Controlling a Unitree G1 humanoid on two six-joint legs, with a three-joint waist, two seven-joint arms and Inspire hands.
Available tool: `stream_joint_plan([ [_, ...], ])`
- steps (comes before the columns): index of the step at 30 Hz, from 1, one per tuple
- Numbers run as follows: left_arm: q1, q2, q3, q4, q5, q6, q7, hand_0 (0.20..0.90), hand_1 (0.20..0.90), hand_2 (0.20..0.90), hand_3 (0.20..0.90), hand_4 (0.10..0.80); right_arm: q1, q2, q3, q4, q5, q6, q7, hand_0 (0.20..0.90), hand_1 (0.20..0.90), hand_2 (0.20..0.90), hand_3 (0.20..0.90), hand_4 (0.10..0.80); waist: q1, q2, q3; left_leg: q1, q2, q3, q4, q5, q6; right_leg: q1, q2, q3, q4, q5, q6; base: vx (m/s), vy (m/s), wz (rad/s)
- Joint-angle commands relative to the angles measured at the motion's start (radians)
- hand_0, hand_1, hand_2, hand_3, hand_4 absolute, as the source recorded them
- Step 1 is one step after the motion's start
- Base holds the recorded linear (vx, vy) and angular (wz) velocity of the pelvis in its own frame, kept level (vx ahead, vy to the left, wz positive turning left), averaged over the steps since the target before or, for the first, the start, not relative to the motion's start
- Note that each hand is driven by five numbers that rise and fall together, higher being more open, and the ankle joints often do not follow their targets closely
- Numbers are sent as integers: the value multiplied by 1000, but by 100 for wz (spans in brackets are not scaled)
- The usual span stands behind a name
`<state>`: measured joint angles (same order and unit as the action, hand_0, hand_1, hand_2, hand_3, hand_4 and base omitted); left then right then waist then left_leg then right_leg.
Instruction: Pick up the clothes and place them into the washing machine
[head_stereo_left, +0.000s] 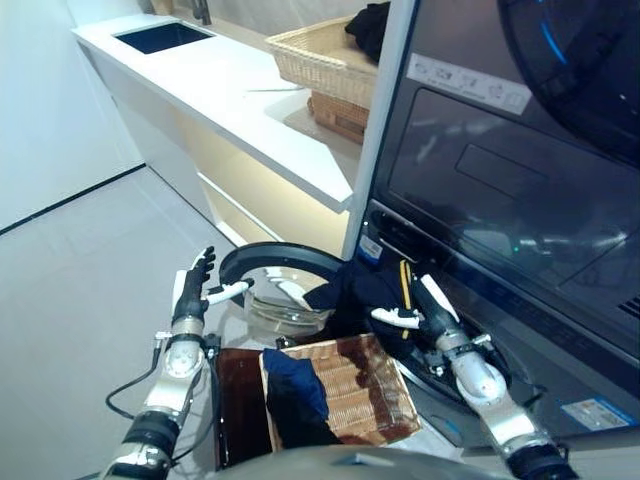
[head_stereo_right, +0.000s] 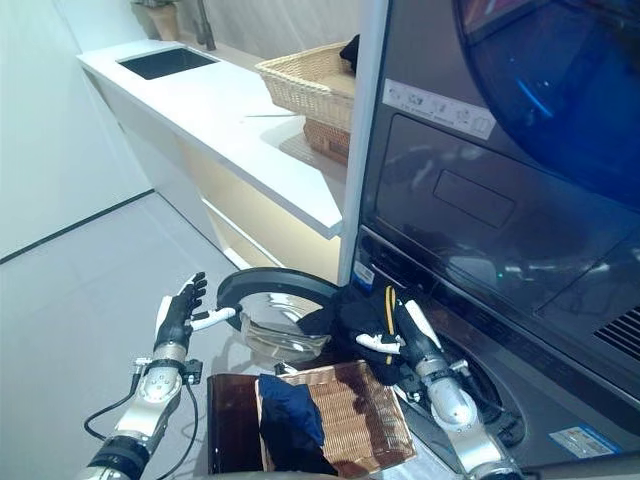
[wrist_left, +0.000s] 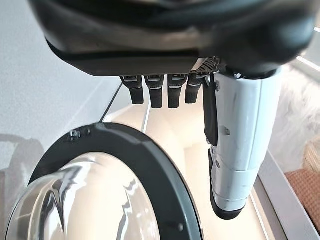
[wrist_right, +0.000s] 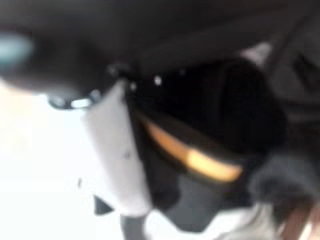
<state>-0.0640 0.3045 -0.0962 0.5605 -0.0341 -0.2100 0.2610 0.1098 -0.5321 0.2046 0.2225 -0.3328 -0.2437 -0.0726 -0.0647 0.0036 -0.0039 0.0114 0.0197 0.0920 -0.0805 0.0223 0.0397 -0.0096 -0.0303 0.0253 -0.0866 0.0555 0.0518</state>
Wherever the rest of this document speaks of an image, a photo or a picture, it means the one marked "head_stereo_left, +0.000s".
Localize blue barcode sticker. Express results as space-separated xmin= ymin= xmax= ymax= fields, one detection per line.
xmin=357 ymin=232 xmax=384 ymax=261

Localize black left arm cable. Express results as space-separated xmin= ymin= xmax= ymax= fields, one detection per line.
xmin=104 ymin=349 xmax=221 ymax=466

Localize white counter cabinet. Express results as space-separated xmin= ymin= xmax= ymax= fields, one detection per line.
xmin=71 ymin=13 xmax=354 ymax=246

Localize dark brown tray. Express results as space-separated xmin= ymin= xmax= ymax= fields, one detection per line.
xmin=214 ymin=348 xmax=276 ymax=471

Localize robot left hand black white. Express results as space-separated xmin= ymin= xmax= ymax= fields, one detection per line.
xmin=171 ymin=245 xmax=256 ymax=326

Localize navy blue garment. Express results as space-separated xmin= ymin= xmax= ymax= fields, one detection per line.
xmin=263 ymin=348 xmax=344 ymax=446

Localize white pictogram sticker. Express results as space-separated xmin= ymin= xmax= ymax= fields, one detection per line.
xmin=405 ymin=53 xmax=532 ymax=111

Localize black garment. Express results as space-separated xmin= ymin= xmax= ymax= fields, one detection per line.
xmin=304 ymin=259 xmax=426 ymax=361

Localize black cloth in light basket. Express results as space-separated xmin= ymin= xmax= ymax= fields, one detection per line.
xmin=344 ymin=1 xmax=392 ymax=64

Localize round glass washing machine door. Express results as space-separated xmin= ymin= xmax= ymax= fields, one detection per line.
xmin=219 ymin=241 xmax=351 ymax=336

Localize black inset sink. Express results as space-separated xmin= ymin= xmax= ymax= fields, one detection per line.
xmin=112 ymin=22 xmax=217 ymax=55

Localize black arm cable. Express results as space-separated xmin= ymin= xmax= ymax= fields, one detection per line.
xmin=104 ymin=349 xmax=221 ymax=466
xmin=519 ymin=383 xmax=547 ymax=407

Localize robot grey torso and legs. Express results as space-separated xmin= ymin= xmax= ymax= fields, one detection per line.
xmin=214 ymin=446 xmax=501 ymax=480

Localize light wicker basket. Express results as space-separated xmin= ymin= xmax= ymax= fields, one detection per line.
xmin=264 ymin=14 xmax=389 ymax=106

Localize brown wicker laundry basket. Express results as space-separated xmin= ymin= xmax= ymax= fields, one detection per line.
xmin=259 ymin=333 xmax=422 ymax=451

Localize blue white energy label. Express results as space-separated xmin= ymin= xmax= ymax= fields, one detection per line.
xmin=560 ymin=396 xmax=636 ymax=429

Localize small brown wicker basket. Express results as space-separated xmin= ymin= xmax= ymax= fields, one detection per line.
xmin=306 ymin=89 xmax=371 ymax=145

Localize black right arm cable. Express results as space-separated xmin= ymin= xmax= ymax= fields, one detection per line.
xmin=519 ymin=383 xmax=547 ymax=407

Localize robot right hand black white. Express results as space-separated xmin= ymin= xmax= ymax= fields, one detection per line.
xmin=369 ymin=273 xmax=464 ymax=346

